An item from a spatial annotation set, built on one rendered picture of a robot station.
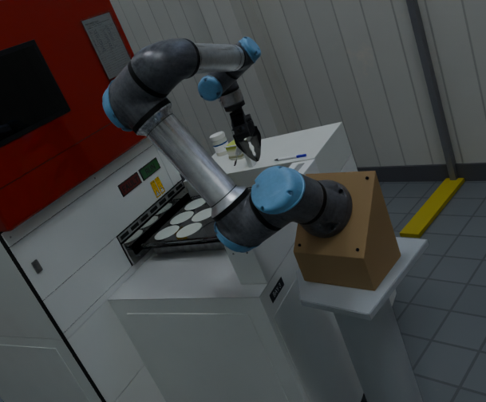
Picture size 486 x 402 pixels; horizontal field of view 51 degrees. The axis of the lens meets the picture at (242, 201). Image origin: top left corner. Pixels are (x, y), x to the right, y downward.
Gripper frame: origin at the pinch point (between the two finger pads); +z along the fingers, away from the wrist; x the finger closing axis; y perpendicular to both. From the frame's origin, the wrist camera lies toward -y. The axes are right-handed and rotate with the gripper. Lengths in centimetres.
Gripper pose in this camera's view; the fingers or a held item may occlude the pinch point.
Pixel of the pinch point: (256, 158)
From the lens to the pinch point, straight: 175.8
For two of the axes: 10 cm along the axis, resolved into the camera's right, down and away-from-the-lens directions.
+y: -0.4, -3.9, 9.2
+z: 3.8, 8.5, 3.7
